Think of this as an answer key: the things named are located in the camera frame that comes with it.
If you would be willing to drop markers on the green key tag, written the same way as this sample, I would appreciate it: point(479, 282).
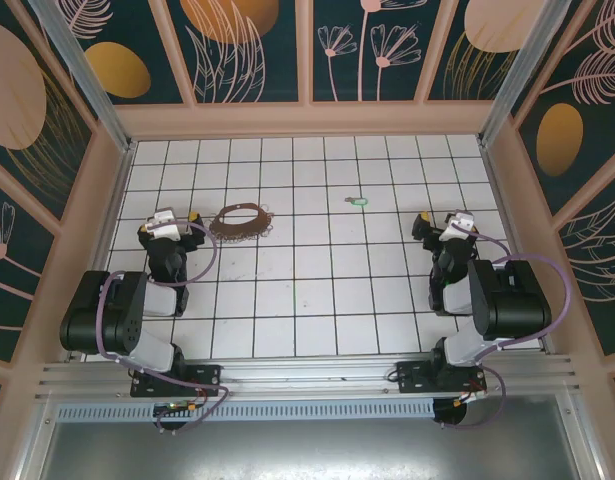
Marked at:
point(358, 201)

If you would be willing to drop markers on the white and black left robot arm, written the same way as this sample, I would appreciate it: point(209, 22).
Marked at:
point(152, 355)

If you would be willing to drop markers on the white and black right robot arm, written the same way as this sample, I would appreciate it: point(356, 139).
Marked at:
point(512, 300)

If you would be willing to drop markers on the grey metal sheet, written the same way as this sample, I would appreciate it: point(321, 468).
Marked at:
point(307, 450)

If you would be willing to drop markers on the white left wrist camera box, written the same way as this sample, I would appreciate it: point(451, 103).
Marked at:
point(167, 227)

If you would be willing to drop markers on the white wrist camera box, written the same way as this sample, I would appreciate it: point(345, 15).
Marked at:
point(457, 225)
point(167, 227)

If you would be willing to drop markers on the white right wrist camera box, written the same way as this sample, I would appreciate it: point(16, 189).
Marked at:
point(457, 225)

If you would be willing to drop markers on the thin aluminium side rail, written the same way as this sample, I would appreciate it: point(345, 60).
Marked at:
point(501, 200)
point(118, 200)

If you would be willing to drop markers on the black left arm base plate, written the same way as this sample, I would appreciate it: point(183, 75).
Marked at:
point(207, 377)

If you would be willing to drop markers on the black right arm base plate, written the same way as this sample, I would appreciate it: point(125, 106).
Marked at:
point(412, 377)

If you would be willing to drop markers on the aluminium corner post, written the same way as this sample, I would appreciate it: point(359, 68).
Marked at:
point(87, 75)
point(522, 75)

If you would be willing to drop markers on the long aluminium base rail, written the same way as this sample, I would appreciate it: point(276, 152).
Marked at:
point(307, 372)

